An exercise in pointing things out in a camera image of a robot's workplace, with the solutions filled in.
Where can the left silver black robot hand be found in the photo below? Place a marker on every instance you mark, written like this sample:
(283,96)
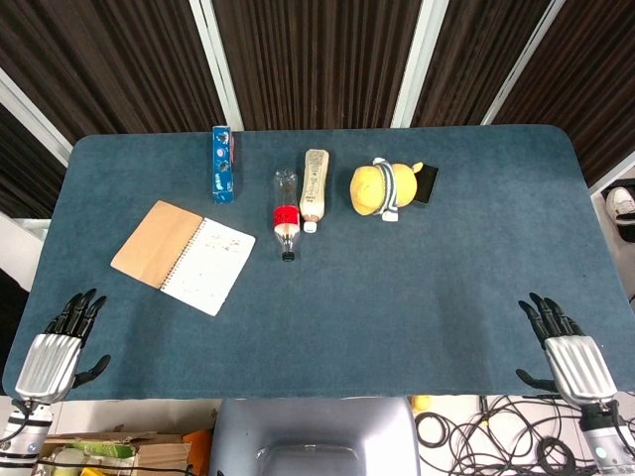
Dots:
(52,357)

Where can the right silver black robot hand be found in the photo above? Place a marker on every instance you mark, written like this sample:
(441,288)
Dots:
(578,364)

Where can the brown spiral notebook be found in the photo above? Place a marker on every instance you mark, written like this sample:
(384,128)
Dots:
(183,255)

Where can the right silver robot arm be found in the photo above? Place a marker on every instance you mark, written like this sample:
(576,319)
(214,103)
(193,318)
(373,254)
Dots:
(602,434)

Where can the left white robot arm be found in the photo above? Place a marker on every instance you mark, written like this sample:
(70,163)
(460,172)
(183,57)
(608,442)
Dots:
(22,431)

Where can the green package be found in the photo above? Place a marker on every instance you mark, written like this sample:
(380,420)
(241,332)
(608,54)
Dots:
(106,448)

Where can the cardboard box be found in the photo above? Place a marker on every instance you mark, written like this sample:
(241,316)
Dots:
(124,446)

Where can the small yellow object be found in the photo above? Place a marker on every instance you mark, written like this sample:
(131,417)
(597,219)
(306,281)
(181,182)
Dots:
(420,401)

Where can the white sneaker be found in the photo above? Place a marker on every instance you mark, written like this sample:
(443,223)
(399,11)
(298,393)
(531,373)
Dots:
(620,205)

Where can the black smartphone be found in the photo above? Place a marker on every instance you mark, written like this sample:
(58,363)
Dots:
(427,186)

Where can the blue felt table mat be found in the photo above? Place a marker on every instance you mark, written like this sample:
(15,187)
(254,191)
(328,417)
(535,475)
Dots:
(347,297)

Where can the blue cookie box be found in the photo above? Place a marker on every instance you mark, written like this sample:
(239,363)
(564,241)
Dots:
(223,166)

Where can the yellow plush toy with scarf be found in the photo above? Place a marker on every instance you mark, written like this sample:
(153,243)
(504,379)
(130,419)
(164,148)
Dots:
(379,188)

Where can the grey robot torso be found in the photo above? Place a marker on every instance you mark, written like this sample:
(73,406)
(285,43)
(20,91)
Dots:
(312,436)

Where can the clear bottle with red label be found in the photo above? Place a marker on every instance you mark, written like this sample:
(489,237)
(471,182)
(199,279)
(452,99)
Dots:
(286,215)

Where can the beige milk tea bottle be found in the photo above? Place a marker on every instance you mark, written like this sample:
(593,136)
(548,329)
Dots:
(313,191)

